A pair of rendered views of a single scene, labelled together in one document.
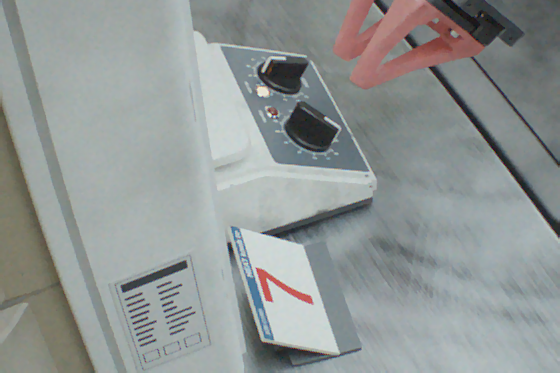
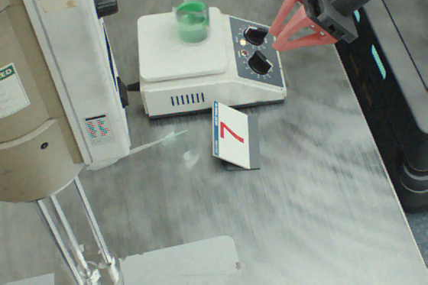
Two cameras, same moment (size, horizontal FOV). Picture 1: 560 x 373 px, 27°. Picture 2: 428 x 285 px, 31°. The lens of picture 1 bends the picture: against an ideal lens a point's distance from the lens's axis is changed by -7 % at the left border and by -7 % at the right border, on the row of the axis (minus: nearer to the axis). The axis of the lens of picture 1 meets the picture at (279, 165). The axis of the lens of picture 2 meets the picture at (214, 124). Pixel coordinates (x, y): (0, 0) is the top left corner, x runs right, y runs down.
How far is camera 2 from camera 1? 30 cm
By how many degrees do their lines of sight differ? 11
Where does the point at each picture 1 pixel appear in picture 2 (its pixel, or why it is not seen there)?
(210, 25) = (234, 2)
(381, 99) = (303, 53)
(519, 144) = (410, 84)
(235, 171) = (219, 77)
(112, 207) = (82, 97)
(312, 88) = (268, 43)
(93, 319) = (76, 127)
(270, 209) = (234, 96)
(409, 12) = (299, 21)
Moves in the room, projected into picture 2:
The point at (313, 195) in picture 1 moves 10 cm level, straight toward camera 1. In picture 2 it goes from (254, 93) to (241, 152)
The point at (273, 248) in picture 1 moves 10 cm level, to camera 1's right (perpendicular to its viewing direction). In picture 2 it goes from (231, 114) to (304, 120)
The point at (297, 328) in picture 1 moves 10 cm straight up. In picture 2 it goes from (231, 152) to (227, 105)
